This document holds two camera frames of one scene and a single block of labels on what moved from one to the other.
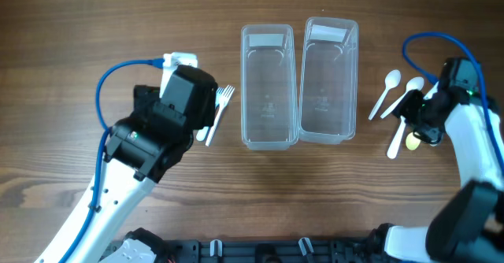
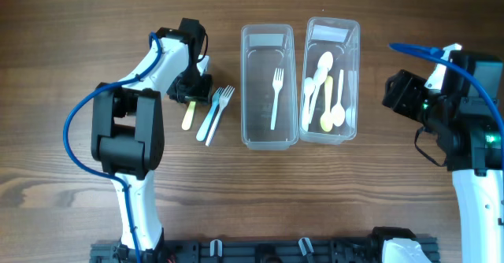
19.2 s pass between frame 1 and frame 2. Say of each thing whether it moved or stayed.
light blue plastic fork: stayed
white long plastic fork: stayed
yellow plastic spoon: moved
